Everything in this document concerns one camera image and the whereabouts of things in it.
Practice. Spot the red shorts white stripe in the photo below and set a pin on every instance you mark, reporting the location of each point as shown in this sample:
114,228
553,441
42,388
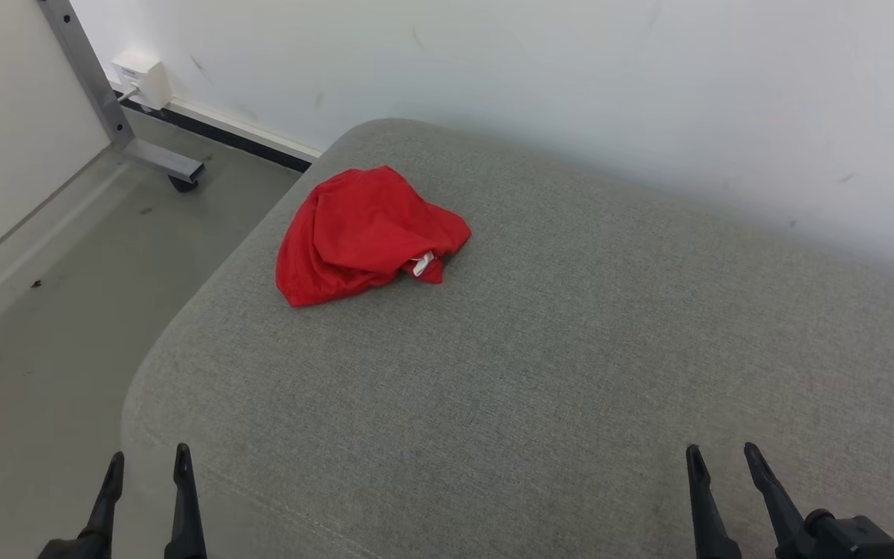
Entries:
362,233

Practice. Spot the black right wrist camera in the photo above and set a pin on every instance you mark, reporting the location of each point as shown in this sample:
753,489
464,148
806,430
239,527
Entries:
850,539

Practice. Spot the white wall socket box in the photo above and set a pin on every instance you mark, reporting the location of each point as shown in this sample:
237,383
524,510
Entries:
144,78

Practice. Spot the grey metal frame leg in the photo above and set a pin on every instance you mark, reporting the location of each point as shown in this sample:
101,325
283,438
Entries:
90,78

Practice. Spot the black baseboard strip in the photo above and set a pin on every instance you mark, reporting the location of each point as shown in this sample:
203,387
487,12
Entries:
237,138

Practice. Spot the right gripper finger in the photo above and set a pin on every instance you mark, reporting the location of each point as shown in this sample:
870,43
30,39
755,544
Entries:
784,520
711,520

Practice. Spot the black caster wheel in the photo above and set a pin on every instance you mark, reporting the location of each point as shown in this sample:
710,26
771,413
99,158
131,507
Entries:
183,184

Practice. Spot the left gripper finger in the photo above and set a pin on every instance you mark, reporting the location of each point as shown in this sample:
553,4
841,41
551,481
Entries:
102,512
185,512

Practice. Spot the white partition panel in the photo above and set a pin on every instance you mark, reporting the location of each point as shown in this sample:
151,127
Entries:
5,116

